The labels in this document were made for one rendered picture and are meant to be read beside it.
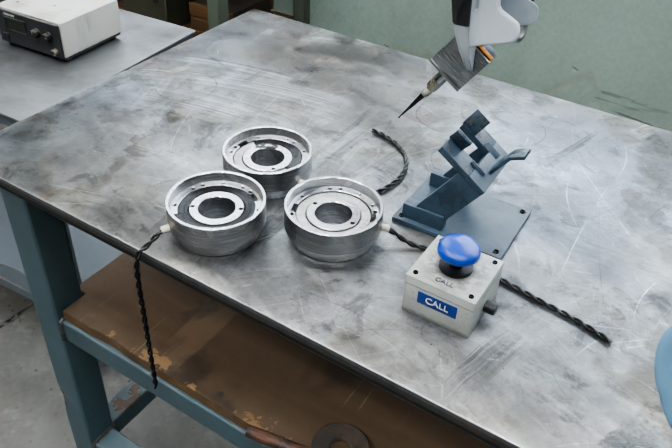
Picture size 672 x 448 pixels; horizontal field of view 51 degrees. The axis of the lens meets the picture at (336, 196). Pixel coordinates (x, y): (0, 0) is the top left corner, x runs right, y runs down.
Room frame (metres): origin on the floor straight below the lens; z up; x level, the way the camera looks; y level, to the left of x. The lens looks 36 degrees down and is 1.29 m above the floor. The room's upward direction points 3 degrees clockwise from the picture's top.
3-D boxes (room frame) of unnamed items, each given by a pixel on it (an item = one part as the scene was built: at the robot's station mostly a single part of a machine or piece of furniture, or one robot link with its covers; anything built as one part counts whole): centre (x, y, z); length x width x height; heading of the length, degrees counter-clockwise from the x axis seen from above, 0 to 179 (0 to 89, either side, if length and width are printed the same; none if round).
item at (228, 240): (0.59, 0.13, 0.82); 0.10 x 0.10 x 0.04
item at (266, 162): (0.69, 0.08, 0.82); 0.10 x 0.10 x 0.04
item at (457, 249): (0.50, -0.12, 0.85); 0.04 x 0.04 x 0.05
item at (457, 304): (0.49, -0.12, 0.82); 0.08 x 0.07 x 0.05; 59
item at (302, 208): (0.59, 0.00, 0.82); 0.08 x 0.08 x 0.02
